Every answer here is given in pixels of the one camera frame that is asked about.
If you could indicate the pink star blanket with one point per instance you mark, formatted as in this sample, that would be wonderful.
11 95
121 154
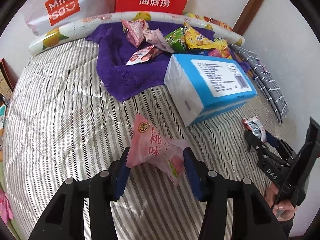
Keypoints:
5 208

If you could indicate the white Miniso plastic bag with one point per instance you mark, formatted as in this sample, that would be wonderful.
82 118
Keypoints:
41 16

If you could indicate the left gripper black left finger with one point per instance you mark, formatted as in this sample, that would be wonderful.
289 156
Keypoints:
63 218

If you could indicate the person's right hand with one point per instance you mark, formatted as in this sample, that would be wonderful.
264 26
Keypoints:
287 209

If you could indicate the yellow chips bag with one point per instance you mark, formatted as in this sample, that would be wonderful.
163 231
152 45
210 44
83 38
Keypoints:
193 16

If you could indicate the pale pink snack packet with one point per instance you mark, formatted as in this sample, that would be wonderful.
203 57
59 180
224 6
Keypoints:
156 38

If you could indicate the white red snack packet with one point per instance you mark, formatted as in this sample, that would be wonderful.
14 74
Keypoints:
254 125

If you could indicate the green snack packet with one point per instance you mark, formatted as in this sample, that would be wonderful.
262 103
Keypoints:
176 40

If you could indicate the patterned brown box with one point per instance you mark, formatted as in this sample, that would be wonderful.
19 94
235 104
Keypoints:
5 82

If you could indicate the small red white candy packet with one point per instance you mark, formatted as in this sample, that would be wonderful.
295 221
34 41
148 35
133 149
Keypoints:
143 55

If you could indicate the purple towel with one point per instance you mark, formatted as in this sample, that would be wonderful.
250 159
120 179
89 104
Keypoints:
125 70

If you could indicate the grey checked folded cloth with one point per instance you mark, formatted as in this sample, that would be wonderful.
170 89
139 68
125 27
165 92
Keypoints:
264 81

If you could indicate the yellow triangular snack packet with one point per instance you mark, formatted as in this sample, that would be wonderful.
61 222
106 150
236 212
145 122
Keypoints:
195 40

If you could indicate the brown wooden door frame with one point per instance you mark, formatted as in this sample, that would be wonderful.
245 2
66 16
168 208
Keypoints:
246 17

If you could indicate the blue tissue pack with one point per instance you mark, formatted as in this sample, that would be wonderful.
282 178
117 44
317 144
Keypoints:
202 87

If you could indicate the pink peach candy packet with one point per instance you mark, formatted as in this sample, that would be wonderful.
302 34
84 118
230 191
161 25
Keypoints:
149 146

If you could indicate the small blue snack packet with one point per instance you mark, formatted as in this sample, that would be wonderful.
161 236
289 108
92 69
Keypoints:
199 52

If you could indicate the striped quilted mattress cover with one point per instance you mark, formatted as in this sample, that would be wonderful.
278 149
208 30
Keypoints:
63 123

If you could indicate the pink yellow sweet potato sticks bag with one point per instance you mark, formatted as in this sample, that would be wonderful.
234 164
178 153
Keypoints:
221 49

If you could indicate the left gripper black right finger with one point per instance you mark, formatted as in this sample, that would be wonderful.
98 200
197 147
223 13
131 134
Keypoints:
252 217

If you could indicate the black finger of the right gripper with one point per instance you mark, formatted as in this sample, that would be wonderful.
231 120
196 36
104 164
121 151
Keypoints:
283 148
254 143

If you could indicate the red chips bag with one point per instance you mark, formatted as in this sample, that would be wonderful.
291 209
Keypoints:
217 22

